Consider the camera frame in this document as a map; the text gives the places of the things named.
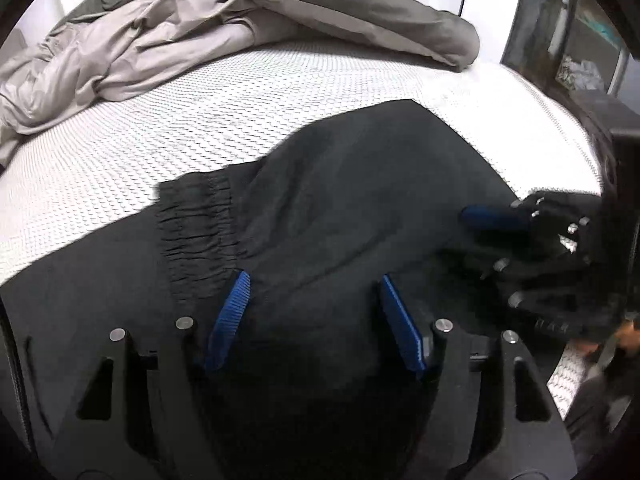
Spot grey crumpled duvet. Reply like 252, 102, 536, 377
1, 0, 480, 162

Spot dark wardrobe shelf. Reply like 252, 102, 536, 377
502, 0, 639, 170

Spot black pants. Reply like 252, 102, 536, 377
3, 101, 560, 479

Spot white textured mattress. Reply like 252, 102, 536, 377
1, 40, 601, 439

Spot person's hand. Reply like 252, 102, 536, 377
570, 312, 639, 356

